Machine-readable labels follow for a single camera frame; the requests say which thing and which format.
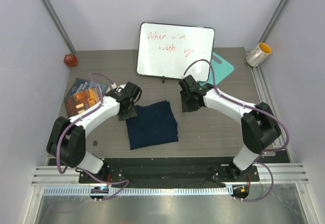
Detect dark blue t shirt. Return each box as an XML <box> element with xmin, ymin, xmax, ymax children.
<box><xmin>125</xmin><ymin>101</ymin><xmax>179</xmax><ymax>150</ymax></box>

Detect blue nineteen eighty-four book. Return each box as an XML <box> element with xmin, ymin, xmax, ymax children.
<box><xmin>66</xmin><ymin>78</ymin><xmax>109</xmax><ymax>97</ymax></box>

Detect white whiteboard with red writing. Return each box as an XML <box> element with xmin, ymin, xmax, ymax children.
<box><xmin>136</xmin><ymin>22</ymin><xmax>215</xmax><ymax>81</ymax></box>

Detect dark orange cover book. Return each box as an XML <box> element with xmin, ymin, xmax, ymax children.
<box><xmin>64</xmin><ymin>87</ymin><xmax>101</xmax><ymax>117</ymax></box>

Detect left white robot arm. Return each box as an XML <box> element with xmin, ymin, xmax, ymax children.
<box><xmin>46</xmin><ymin>82</ymin><xmax>142</xmax><ymax>183</ymax></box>

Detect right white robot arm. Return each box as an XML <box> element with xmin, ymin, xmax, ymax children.
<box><xmin>179</xmin><ymin>75</ymin><xmax>281</xmax><ymax>181</ymax></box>

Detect red cube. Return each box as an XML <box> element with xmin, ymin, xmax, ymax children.
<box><xmin>63</xmin><ymin>54</ymin><xmax>78</xmax><ymax>68</ymax></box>

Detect white mug yellow inside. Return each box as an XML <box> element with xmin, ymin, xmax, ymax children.
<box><xmin>246</xmin><ymin>42</ymin><xmax>272</xmax><ymax>67</ymax></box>

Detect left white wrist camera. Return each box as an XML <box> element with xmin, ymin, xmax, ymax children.
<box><xmin>105</xmin><ymin>83</ymin><xmax>126</xmax><ymax>95</ymax></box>

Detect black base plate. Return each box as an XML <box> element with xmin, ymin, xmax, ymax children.
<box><xmin>94</xmin><ymin>157</ymin><xmax>259</xmax><ymax>183</ymax></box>

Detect aluminium rail frame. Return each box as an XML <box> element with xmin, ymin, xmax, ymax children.
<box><xmin>31</xmin><ymin>47</ymin><xmax>309</xmax><ymax>197</ymax></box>

